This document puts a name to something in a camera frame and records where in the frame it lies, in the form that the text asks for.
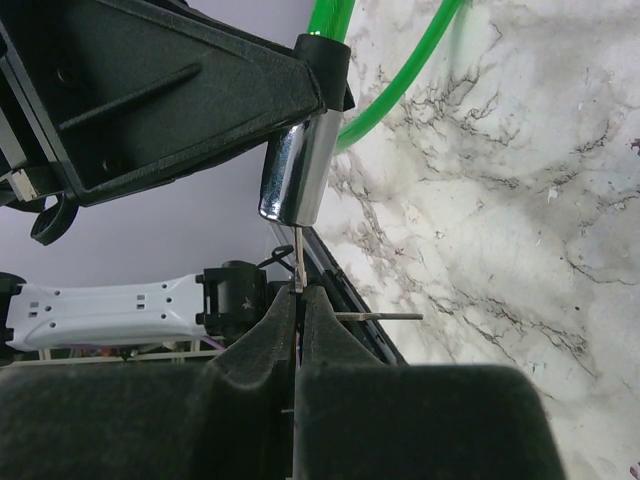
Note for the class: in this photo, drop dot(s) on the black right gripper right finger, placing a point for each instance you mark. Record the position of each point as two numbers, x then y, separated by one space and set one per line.
358 418

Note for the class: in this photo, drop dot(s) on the silver cable lock key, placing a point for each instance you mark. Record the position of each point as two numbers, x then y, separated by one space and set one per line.
300 271

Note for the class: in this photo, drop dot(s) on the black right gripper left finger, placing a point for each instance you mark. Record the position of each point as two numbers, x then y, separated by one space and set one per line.
228 418

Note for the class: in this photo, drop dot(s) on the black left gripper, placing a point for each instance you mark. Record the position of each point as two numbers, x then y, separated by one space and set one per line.
101 99

